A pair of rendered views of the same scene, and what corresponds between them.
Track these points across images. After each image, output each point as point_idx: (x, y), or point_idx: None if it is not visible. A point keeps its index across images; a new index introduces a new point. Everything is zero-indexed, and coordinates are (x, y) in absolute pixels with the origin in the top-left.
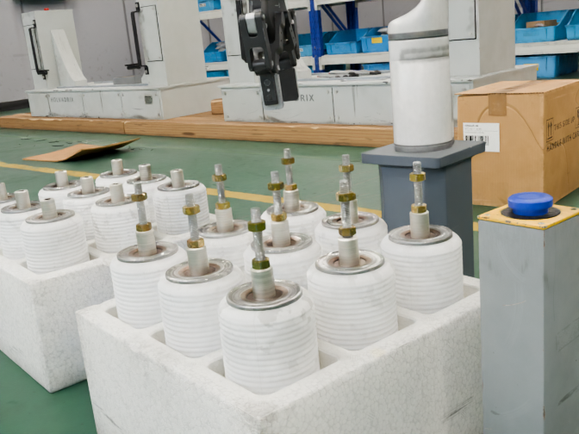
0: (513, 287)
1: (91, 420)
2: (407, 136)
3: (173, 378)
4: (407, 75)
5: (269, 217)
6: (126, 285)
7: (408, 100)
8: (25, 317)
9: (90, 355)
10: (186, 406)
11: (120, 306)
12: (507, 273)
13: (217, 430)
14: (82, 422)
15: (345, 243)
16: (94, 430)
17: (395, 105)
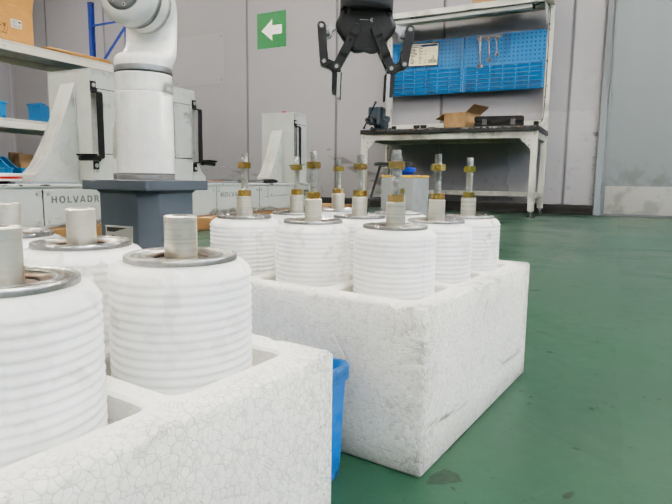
0: (421, 208)
1: (392, 494)
2: (168, 164)
3: (502, 282)
4: (168, 107)
5: (266, 220)
6: (435, 250)
7: (169, 130)
8: (295, 458)
9: (436, 354)
10: (505, 297)
11: (432, 279)
12: (420, 202)
13: (516, 294)
14: (400, 500)
15: (405, 197)
16: (412, 484)
17: (155, 134)
